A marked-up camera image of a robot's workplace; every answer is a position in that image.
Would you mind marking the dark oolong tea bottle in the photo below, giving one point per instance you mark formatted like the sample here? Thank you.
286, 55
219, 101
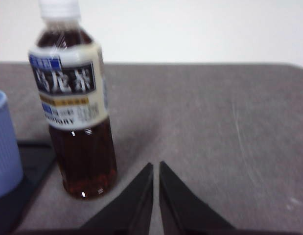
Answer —
85, 159

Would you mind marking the blue ribbed cup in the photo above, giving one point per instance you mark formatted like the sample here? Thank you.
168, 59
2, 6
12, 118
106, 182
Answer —
6, 147

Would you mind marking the dark navy rectangular tray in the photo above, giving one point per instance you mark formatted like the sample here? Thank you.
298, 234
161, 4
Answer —
31, 166

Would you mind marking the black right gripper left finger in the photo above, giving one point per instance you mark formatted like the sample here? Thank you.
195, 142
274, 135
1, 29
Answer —
134, 210

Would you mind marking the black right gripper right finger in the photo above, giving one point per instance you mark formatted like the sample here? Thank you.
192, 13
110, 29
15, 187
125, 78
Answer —
180, 210

